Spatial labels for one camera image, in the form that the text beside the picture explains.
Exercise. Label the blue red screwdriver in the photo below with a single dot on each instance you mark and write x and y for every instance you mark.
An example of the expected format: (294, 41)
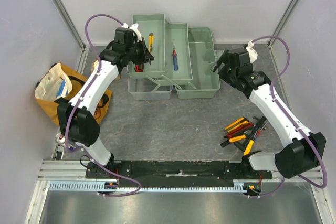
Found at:
(175, 61)

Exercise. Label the yellow black utility knife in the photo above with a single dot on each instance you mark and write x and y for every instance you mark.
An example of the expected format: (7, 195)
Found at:
(236, 124)

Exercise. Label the yellow handled pliers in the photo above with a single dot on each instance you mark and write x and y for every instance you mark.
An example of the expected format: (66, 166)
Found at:
(251, 143)

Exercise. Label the red black wire stripper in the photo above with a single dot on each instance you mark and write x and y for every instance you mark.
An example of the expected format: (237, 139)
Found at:
(258, 127)

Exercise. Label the yellow canvas tote bag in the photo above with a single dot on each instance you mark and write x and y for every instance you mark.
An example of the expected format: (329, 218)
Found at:
(60, 83)

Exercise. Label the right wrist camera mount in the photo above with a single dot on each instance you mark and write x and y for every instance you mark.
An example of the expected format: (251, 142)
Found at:
(253, 55)

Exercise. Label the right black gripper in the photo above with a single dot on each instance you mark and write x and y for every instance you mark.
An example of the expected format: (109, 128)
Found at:
(224, 61)

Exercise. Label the red black utility knife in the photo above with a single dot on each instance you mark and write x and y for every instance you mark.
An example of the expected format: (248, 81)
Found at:
(139, 68)

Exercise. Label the black handled tool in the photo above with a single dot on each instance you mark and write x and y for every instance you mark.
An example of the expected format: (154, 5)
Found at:
(237, 143)

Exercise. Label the red handled screwdriver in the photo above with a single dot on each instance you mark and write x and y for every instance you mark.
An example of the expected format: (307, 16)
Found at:
(240, 130)

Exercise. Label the red bull can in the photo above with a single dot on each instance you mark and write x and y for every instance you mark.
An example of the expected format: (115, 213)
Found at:
(60, 140)

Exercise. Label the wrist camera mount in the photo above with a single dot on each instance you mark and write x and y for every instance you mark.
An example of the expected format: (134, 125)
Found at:
(253, 55)
(135, 29)

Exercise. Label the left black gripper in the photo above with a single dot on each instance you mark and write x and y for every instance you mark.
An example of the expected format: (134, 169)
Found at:
(146, 56)

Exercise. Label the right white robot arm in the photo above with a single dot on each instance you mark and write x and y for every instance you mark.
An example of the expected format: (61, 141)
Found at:
(302, 149)

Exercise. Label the green clear-lid toolbox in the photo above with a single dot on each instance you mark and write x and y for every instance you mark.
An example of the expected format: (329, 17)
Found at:
(195, 54)

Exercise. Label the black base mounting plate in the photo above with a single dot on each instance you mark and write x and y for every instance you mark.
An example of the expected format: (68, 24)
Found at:
(222, 169)

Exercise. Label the orange handled screwdriver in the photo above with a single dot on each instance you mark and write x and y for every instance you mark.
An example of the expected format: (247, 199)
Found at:
(237, 138)

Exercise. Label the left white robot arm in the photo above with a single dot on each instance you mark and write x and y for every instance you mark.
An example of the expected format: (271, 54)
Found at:
(76, 117)

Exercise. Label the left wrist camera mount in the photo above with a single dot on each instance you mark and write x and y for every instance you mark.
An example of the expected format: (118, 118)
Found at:
(135, 29)

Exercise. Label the yellow tape roll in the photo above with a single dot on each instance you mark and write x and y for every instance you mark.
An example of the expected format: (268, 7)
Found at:
(94, 66)

